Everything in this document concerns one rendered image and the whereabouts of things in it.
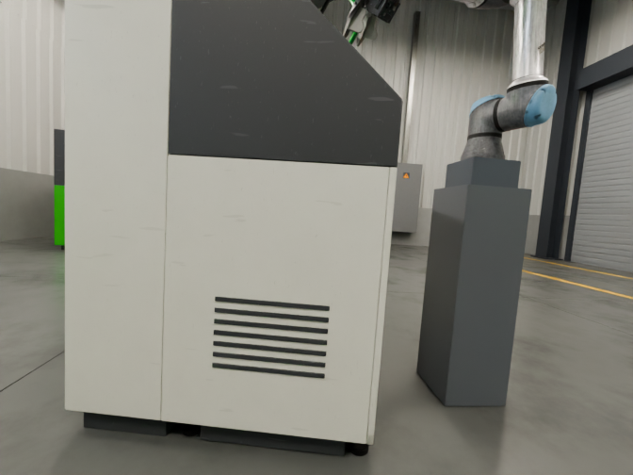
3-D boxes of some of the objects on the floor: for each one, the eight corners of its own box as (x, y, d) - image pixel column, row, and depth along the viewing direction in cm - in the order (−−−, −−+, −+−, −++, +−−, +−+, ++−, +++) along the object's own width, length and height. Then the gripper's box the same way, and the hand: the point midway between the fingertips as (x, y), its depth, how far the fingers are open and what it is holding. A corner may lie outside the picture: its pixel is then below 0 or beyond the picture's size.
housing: (159, 445, 83) (175, -152, 71) (62, 434, 84) (62, -151, 72) (270, 301, 222) (282, 91, 210) (233, 297, 224) (242, 90, 212)
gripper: (398, -40, 72) (351, 50, 85) (420, -18, 82) (375, 59, 95) (375, -56, 75) (332, 34, 88) (398, -33, 85) (357, 44, 98)
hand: (350, 38), depth 92 cm, fingers open, 7 cm apart
